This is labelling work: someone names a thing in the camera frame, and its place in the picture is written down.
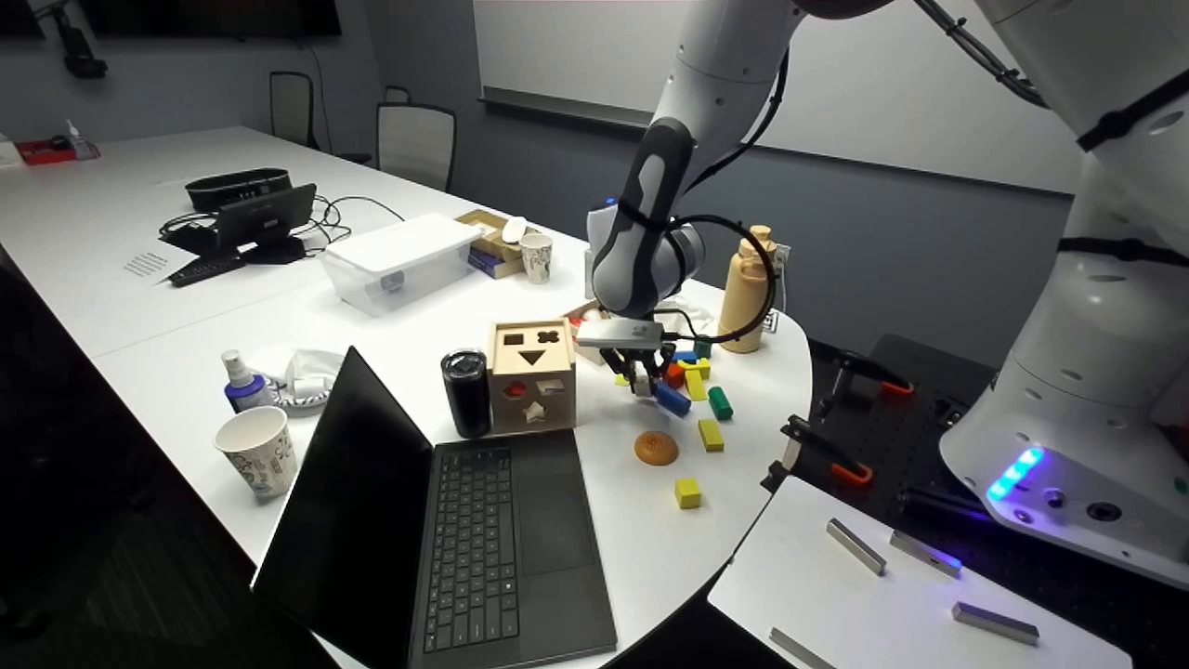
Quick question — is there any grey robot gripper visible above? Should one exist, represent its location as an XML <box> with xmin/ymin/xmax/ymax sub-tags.
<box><xmin>574</xmin><ymin>310</ymin><xmax>666</xmax><ymax>399</ymax></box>

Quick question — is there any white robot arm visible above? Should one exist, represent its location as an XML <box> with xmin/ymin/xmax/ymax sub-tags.
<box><xmin>574</xmin><ymin>0</ymin><xmax>889</xmax><ymax>394</ymax></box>

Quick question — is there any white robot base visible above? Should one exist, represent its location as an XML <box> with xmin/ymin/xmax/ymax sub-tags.
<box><xmin>941</xmin><ymin>0</ymin><xmax>1189</xmax><ymax>587</ymax></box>

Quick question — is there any red wooden block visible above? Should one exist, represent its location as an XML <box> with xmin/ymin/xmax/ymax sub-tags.
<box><xmin>661</xmin><ymin>360</ymin><xmax>682</xmax><ymax>388</ymax></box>

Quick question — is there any blue rectangular wooden block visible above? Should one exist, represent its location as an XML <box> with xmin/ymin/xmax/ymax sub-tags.
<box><xmin>648</xmin><ymin>383</ymin><xmax>691</xmax><ymax>417</ymax></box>

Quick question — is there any yellow L-shaped wooden block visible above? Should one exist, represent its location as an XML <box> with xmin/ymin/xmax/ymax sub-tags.
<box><xmin>682</xmin><ymin>360</ymin><xmax>709</xmax><ymax>402</ymax></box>

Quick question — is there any wooden shape sorter box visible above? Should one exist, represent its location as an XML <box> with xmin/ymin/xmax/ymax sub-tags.
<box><xmin>491</xmin><ymin>321</ymin><xmax>574</xmax><ymax>436</ymax></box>

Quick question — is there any dark green wooden block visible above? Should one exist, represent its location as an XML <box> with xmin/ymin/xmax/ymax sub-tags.
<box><xmin>709</xmin><ymin>388</ymin><xmax>730</xmax><ymax>421</ymax></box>

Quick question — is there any yellow wedge wooden block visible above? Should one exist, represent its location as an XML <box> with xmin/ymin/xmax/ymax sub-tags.
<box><xmin>699</xmin><ymin>421</ymin><xmax>725</xmax><ymax>455</ymax></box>

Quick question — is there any yellow cube block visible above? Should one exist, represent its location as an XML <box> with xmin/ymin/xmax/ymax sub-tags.
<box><xmin>673</xmin><ymin>478</ymin><xmax>702</xmax><ymax>508</ymax></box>

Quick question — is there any small cardboard box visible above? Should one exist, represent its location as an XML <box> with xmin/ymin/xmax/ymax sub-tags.
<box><xmin>459</xmin><ymin>207</ymin><xmax>523</xmax><ymax>279</ymax></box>

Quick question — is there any orange round wooden piece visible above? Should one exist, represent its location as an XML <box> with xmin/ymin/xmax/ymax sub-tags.
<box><xmin>634</xmin><ymin>432</ymin><xmax>678</xmax><ymax>466</ymax></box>

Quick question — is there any white paper cup far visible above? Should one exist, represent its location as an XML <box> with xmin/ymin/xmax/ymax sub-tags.
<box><xmin>520</xmin><ymin>232</ymin><xmax>554</xmax><ymax>281</ymax></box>

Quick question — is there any white paper cup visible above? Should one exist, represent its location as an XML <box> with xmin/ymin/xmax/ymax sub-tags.
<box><xmin>216</xmin><ymin>405</ymin><xmax>297</xmax><ymax>503</ymax></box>
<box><xmin>520</xmin><ymin>232</ymin><xmax>554</xmax><ymax>281</ymax></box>

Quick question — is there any tan wooden stacked toy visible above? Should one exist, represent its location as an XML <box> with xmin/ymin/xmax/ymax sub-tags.
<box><xmin>718</xmin><ymin>224</ymin><xmax>779</xmax><ymax>352</ymax></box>

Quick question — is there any black tumbler cup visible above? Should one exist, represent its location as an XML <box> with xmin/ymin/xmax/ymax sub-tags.
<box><xmin>439</xmin><ymin>350</ymin><xmax>491</xmax><ymax>437</ymax></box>

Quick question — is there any clear plastic storage container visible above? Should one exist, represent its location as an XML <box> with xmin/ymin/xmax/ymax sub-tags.
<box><xmin>321</xmin><ymin>217</ymin><xmax>480</xmax><ymax>316</ymax></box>

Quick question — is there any grey office chair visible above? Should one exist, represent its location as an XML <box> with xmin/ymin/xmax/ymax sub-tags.
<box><xmin>375</xmin><ymin>103</ymin><xmax>458</xmax><ymax>188</ymax></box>
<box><xmin>266</xmin><ymin>69</ymin><xmax>315</xmax><ymax>145</ymax></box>

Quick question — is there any black laptop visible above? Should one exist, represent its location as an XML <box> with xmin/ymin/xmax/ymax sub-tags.
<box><xmin>253</xmin><ymin>350</ymin><xmax>615</xmax><ymax>669</ymax></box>

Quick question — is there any white board with metal bars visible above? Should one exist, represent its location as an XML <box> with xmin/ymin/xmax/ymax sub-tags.
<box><xmin>709</xmin><ymin>478</ymin><xmax>1131</xmax><ymax>669</ymax></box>

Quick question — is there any small spray bottle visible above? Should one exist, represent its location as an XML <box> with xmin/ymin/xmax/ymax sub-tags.
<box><xmin>224</xmin><ymin>350</ymin><xmax>274</xmax><ymax>411</ymax></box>

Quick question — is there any black case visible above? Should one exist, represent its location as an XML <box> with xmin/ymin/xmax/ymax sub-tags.
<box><xmin>184</xmin><ymin>168</ymin><xmax>291</xmax><ymax>213</ymax></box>

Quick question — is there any red object on table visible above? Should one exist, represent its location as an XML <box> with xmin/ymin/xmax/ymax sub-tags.
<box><xmin>19</xmin><ymin>126</ymin><xmax>100</xmax><ymax>168</ymax></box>

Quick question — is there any black clamp orange handle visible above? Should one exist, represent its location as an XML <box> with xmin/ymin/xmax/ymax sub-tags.
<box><xmin>779</xmin><ymin>417</ymin><xmax>871</xmax><ymax>489</ymax></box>

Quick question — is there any wall whiteboard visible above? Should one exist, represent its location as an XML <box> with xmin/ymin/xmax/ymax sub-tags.
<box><xmin>471</xmin><ymin>0</ymin><xmax>1079</xmax><ymax>192</ymax></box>

